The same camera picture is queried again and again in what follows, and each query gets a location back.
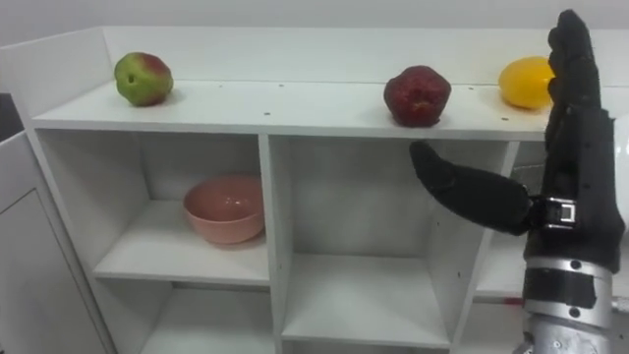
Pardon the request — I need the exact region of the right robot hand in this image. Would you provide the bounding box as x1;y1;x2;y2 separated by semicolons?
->
409;8;629;275

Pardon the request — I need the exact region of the yellow lemon soft toy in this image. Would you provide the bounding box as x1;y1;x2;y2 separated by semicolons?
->
497;55;556;110

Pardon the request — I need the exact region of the dark red apple soft toy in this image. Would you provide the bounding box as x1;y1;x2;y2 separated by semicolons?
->
382;65;452;129

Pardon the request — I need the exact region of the white shelf unit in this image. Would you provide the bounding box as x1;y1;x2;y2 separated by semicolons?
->
0;26;629;354

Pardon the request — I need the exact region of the pink bowl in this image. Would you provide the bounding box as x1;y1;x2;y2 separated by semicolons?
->
183;174;266;246

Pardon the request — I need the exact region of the green red apple soft toy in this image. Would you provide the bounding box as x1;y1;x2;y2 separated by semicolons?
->
113;51;175;108

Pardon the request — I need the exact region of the white cabinet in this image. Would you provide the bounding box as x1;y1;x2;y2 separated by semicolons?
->
0;130;118;354

